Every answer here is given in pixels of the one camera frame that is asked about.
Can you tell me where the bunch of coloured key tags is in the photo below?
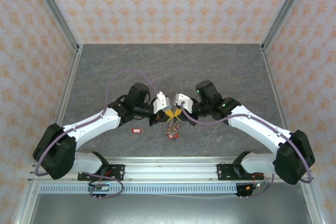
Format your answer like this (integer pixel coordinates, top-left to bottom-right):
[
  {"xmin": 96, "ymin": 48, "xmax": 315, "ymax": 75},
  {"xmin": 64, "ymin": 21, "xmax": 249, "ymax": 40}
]
[{"xmin": 164, "ymin": 119, "xmax": 182, "ymax": 141}]

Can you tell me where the grey metal sheet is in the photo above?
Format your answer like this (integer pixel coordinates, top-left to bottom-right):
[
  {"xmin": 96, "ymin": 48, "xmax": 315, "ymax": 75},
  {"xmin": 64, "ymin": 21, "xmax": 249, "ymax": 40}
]
[{"xmin": 28, "ymin": 194, "xmax": 316, "ymax": 224}]

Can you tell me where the small controller board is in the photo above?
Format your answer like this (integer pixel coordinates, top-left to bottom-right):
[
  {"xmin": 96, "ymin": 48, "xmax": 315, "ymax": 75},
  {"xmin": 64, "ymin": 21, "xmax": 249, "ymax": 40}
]
[
  {"xmin": 236, "ymin": 180, "xmax": 263, "ymax": 197},
  {"xmin": 88, "ymin": 182, "xmax": 110, "ymax": 193}
]

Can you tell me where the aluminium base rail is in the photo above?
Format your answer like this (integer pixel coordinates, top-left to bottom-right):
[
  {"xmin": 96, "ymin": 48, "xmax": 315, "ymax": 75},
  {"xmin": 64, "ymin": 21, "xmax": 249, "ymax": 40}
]
[{"xmin": 27, "ymin": 156, "xmax": 310, "ymax": 183}]

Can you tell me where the aluminium table side rail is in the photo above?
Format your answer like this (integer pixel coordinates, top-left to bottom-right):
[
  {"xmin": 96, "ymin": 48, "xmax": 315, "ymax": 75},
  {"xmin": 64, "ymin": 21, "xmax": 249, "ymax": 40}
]
[
  {"xmin": 261, "ymin": 45, "xmax": 326, "ymax": 224},
  {"xmin": 13, "ymin": 45, "xmax": 84, "ymax": 224}
]

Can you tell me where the grey slotted cable duct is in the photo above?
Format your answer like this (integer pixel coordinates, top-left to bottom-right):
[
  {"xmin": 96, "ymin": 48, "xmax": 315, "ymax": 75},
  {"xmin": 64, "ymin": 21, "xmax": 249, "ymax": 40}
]
[{"xmin": 39, "ymin": 183, "xmax": 238, "ymax": 195}]

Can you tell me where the aluminium frame post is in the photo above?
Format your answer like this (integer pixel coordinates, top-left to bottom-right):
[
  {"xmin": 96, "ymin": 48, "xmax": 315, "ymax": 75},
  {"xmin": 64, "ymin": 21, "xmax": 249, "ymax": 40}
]
[
  {"xmin": 28, "ymin": 0, "xmax": 80, "ymax": 51},
  {"xmin": 261, "ymin": 0, "xmax": 314, "ymax": 51}
]

